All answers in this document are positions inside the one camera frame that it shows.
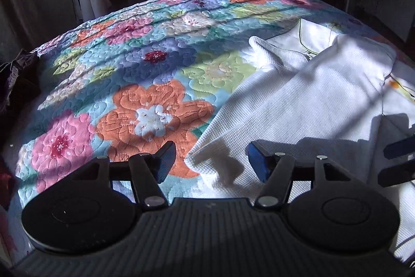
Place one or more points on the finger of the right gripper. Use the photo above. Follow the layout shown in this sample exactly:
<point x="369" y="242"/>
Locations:
<point x="398" y="174"/>

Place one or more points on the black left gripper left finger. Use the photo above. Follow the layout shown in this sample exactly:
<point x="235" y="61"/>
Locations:
<point x="144" y="171"/>

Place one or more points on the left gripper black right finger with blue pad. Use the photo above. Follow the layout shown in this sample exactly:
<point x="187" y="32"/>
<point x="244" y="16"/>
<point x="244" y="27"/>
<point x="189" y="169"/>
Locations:
<point x="278" y="171"/>

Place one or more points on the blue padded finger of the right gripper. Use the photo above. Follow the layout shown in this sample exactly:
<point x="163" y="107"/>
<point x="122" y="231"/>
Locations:
<point x="398" y="149"/>

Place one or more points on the white waffle knit garment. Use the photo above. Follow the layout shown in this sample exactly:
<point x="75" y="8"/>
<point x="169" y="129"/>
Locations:
<point x="316" y="92"/>

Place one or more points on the colourful floral quilted bedspread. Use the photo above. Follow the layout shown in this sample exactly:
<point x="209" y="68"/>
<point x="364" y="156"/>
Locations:
<point x="129" y="81"/>

